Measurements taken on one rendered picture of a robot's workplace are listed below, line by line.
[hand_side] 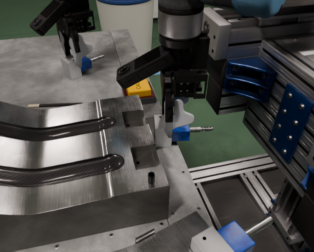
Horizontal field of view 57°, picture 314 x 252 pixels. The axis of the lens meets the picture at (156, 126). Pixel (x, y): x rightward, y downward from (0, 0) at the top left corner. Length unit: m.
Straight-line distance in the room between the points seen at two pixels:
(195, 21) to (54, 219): 0.37
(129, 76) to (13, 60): 0.62
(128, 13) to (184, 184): 1.94
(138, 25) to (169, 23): 1.96
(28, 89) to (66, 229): 0.51
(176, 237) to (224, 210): 0.85
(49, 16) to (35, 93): 0.21
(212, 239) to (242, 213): 0.88
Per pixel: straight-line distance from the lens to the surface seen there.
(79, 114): 0.61
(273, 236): 1.27
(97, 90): 0.84
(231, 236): 0.44
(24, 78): 0.97
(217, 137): 1.91
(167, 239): 0.44
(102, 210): 0.47
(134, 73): 0.53
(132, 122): 0.61
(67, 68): 0.90
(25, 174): 0.52
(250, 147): 1.90
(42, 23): 0.83
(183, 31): 0.49
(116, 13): 2.40
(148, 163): 0.52
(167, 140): 0.63
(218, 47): 0.75
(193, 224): 0.46
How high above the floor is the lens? 1.24
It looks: 39 degrees down
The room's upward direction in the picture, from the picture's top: straight up
